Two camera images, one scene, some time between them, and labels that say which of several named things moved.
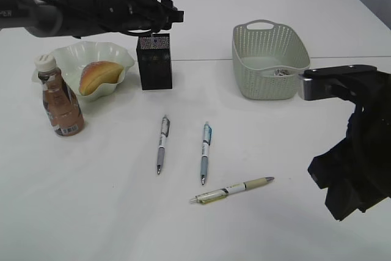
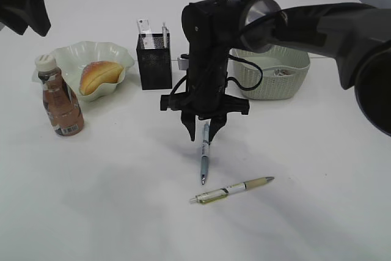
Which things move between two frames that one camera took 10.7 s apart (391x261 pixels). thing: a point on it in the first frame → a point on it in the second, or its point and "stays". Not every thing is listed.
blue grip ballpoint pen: [206, 141] stays
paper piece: [281, 72] stays
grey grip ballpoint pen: [164, 132] → [165, 35]
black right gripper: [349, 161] → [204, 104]
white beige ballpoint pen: [219, 193] stays
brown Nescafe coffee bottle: [62, 104] stays
